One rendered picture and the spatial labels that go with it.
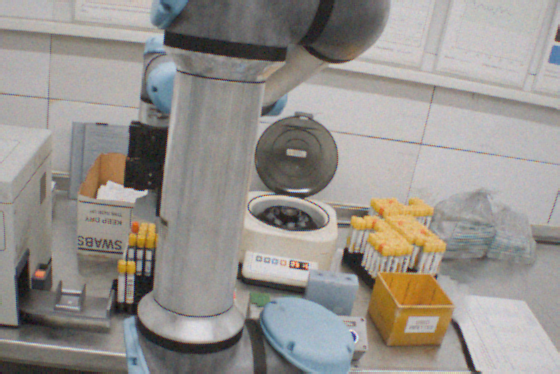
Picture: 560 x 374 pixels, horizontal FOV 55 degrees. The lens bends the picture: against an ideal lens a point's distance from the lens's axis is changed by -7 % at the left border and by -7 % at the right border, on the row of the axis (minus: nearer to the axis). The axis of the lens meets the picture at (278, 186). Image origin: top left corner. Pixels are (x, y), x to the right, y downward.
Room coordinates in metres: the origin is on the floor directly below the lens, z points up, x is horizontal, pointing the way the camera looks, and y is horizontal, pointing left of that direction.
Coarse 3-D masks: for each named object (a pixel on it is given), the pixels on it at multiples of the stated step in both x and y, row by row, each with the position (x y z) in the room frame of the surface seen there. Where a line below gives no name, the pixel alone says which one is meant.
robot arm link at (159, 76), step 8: (160, 56) 0.90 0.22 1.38; (168, 56) 0.89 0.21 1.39; (152, 64) 0.88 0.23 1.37; (160, 64) 0.84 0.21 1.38; (168, 64) 0.84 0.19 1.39; (152, 72) 0.84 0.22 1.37; (160, 72) 0.81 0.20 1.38; (168, 72) 0.81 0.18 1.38; (152, 80) 0.82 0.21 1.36; (160, 80) 0.81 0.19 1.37; (168, 80) 0.81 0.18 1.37; (152, 88) 0.81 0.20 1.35; (160, 88) 0.80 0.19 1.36; (168, 88) 0.81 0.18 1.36; (152, 96) 0.81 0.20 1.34; (160, 96) 0.81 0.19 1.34; (168, 96) 0.81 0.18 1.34; (160, 104) 0.81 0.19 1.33; (168, 104) 0.81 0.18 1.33; (168, 112) 0.81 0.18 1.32
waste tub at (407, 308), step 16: (384, 272) 1.08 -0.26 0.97; (384, 288) 1.03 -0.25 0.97; (400, 288) 1.09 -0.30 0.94; (416, 288) 1.10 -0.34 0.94; (432, 288) 1.08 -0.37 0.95; (384, 304) 1.01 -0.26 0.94; (400, 304) 1.09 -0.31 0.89; (416, 304) 1.10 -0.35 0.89; (432, 304) 1.06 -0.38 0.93; (448, 304) 1.01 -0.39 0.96; (384, 320) 0.99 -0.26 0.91; (400, 320) 0.96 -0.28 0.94; (416, 320) 0.96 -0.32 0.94; (432, 320) 0.97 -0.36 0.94; (448, 320) 0.98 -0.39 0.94; (384, 336) 0.97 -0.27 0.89; (400, 336) 0.96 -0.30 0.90; (416, 336) 0.97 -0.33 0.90; (432, 336) 0.98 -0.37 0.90
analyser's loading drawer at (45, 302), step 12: (24, 288) 0.86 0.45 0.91; (60, 288) 0.86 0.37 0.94; (84, 288) 0.87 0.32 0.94; (24, 300) 0.83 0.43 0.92; (36, 300) 0.84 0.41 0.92; (48, 300) 0.84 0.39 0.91; (60, 300) 0.85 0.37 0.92; (72, 300) 0.86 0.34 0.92; (84, 300) 0.87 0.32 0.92; (96, 300) 0.88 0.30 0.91; (108, 300) 0.89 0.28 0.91; (36, 312) 0.81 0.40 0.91; (48, 312) 0.81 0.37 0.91; (60, 312) 0.82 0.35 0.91; (72, 312) 0.82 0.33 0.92; (84, 312) 0.83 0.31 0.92; (96, 312) 0.84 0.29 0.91; (108, 312) 0.83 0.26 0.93; (108, 324) 0.83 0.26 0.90
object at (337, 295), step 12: (312, 276) 1.01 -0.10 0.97; (324, 276) 1.02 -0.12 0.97; (336, 276) 1.03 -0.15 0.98; (348, 276) 1.04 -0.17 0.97; (312, 288) 1.01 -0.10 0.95; (324, 288) 1.01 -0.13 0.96; (336, 288) 1.01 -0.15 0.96; (348, 288) 1.01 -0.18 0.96; (312, 300) 1.01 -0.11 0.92; (324, 300) 1.01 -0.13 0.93; (336, 300) 1.01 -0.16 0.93; (348, 300) 1.01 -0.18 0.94; (336, 312) 1.01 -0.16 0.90; (348, 312) 1.01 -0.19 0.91
